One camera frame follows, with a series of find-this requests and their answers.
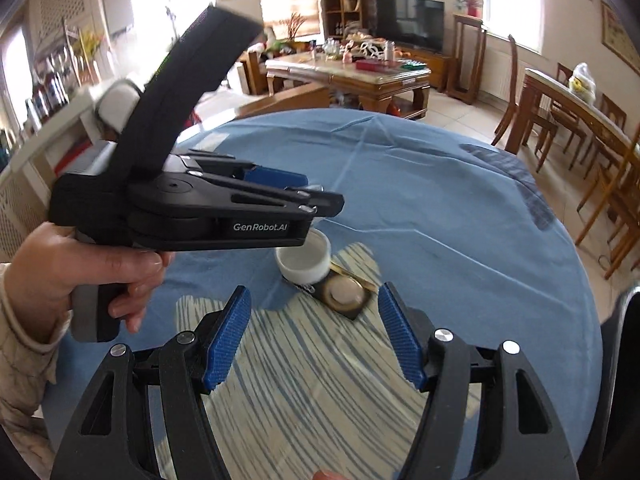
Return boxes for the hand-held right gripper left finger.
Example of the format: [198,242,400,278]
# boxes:
[50,285,253,480]

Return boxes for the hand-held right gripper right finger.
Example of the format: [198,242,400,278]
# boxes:
[377,281,581,480]

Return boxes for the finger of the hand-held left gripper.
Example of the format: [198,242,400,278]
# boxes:
[197,172,346,221]
[190,150,326,196]

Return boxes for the white cup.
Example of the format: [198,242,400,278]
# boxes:
[275,230,333,285]

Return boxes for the black trash bin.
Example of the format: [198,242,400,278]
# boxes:
[592,285,640,480]

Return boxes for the person's left forearm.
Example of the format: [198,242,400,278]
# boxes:
[0,262,68,466]

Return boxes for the person's left hand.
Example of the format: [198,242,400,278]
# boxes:
[10,222,176,333]

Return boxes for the white sofa cushion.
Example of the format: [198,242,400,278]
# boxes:
[95,80,143,133]

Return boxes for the wooden sofa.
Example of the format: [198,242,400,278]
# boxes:
[92,77,331,161]

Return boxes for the yellow flowers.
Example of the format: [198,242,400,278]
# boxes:
[75,27,106,86]

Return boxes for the wooden armchair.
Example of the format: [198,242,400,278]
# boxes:
[239,50,273,96]

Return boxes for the bright balcony window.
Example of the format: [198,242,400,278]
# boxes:
[102,0,213,46]

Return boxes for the wooden coffee table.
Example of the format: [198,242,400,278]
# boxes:
[265,52,432,121]

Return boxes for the blue printed tablecloth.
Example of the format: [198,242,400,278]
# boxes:
[47,107,603,480]

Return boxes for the red flat box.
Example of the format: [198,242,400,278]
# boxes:
[355,58,397,73]

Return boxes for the white shelf unit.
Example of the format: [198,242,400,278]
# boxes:
[0,85,121,261]

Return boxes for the wooden television cabinet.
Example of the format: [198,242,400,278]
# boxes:
[400,45,453,92]

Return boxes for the flat screen television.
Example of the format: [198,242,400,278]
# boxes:
[376,0,446,54]

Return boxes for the tall wooden stand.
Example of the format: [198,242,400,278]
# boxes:
[446,14,488,106]

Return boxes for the wooden dining table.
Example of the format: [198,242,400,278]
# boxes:
[520,69,640,171]

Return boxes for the white framed window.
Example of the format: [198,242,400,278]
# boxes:
[481,0,546,56]

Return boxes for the plastic bag of fruit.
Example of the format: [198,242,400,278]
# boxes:
[567,62,598,106]

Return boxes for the wide framed picture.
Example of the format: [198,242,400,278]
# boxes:
[600,0,640,63]

